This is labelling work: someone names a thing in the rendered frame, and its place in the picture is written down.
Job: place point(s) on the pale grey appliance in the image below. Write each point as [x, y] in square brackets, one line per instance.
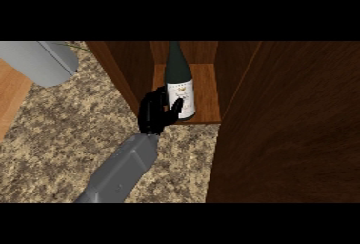
[40, 62]

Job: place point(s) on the dark green wine bottle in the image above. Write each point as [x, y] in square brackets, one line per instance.
[181, 82]

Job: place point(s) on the brown wooden cabinet door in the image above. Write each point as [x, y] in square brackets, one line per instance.
[291, 127]

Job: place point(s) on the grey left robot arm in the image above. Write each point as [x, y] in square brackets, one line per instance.
[123, 171]

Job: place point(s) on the brown wooden cabinet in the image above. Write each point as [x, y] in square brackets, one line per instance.
[197, 82]

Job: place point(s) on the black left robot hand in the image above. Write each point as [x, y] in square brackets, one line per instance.
[153, 112]

